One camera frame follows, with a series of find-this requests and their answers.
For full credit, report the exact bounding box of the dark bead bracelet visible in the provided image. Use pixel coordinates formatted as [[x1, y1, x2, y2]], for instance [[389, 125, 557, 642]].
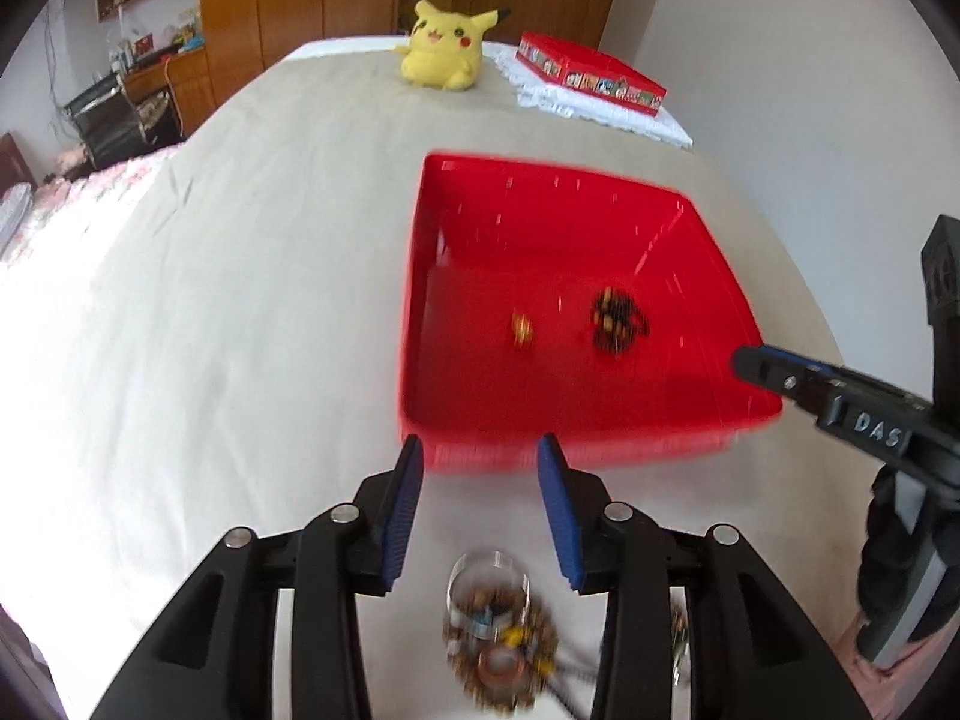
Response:
[[589, 286, 653, 358]]

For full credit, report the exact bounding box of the brown wooden bead bracelet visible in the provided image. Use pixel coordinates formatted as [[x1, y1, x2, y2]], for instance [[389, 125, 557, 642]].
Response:
[[440, 590, 562, 710]]

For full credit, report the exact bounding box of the brown wooden ring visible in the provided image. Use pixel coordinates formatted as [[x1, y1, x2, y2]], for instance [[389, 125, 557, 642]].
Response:
[[475, 647, 531, 691]]

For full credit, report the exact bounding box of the silver key ring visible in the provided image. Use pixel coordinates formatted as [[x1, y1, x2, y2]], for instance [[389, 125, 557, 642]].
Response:
[[446, 549, 534, 639]]

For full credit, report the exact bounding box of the small gold charm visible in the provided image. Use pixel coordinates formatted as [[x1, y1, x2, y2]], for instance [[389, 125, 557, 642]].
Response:
[[511, 314, 534, 346]]

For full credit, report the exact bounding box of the black braided cord keychain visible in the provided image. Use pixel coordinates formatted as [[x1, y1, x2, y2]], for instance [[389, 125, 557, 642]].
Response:
[[496, 626, 599, 718]]

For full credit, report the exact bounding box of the red tin box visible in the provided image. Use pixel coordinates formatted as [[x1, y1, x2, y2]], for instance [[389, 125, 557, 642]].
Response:
[[398, 151, 782, 473]]

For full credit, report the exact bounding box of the red tin lid with pictures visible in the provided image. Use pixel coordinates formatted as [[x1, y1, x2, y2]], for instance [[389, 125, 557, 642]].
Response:
[[516, 31, 667, 117]]

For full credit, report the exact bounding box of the white lace cloth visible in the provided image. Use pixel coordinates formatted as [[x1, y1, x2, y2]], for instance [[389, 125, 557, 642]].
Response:
[[483, 43, 693, 149]]

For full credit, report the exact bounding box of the pink floral quilt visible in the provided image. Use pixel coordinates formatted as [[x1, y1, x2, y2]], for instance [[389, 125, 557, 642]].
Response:
[[2, 143, 184, 277]]

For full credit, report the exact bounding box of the yellow Pikachu plush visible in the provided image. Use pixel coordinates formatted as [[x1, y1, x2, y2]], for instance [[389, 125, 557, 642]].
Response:
[[395, 0, 511, 91]]

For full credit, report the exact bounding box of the folded patterned cloth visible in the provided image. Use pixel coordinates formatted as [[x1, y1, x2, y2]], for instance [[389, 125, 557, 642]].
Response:
[[0, 182, 34, 255]]

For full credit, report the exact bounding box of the dark wooden headboard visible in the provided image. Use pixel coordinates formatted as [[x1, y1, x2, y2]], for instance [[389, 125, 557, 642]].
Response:
[[0, 133, 37, 195]]

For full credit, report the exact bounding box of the black office chair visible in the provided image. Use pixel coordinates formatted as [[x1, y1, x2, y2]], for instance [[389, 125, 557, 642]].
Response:
[[64, 73, 182, 171]]

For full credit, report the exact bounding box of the wooden desk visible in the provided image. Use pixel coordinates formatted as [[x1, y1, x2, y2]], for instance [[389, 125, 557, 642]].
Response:
[[124, 47, 218, 138]]

